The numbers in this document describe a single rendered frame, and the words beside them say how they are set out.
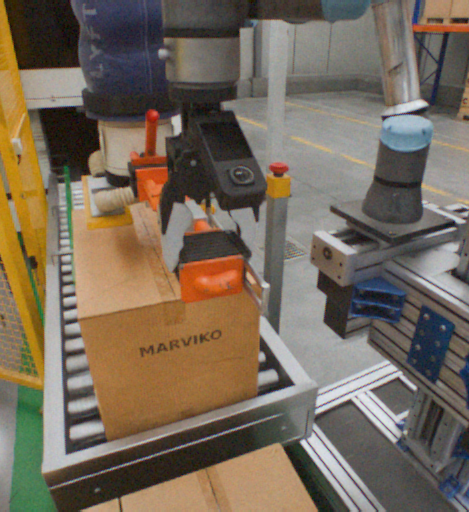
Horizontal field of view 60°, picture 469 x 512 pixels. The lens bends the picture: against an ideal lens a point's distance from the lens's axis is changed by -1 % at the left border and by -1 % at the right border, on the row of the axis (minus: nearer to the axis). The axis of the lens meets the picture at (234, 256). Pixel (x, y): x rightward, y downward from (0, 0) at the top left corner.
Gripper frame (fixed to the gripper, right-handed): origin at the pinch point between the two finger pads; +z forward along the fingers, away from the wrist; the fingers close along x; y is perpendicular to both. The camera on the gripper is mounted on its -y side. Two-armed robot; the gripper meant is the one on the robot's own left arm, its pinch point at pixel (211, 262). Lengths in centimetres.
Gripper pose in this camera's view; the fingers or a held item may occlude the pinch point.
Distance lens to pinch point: 50.1
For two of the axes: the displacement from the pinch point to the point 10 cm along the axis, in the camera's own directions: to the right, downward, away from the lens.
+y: -3.2, -4.6, 8.3
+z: -0.1, 8.7, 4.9
